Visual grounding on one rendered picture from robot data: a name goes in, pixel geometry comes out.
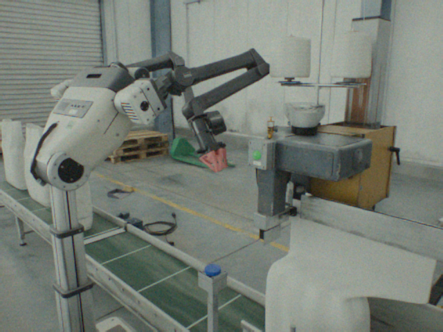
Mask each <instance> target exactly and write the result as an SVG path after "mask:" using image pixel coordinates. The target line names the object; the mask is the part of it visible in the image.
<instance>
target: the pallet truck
mask: <svg viewBox="0 0 443 332"><path fill-rule="evenodd" d="M172 100H173V98H170V108H171V116H172V137H173V141H172V147H171V150H170V153H171V155H172V158H174V159H177V160H182V161H186V162H188V163H193V164H196V165H201V166H204V167H209V166H207V164H205V163H204V162H203V161H201V160H200V159H197V158H199V156H200V155H201V154H197V155H195V154H194V151H195V148H194V147H193V146H192V145H191V144H190V143H189V142H188V141H187V140H186V139H185V138H182V137H176V136H175V132H174V118H173V110H172V107H173V106H172ZM188 156H194V157H197V158H191V157H188ZM226 160H227V164H228V166H232V165H233V166H235V165H236V164H237V162H235V161H234V160H230V159H226ZM209 168H210V167H209ZM210 169H211V168H210Z"/></svg>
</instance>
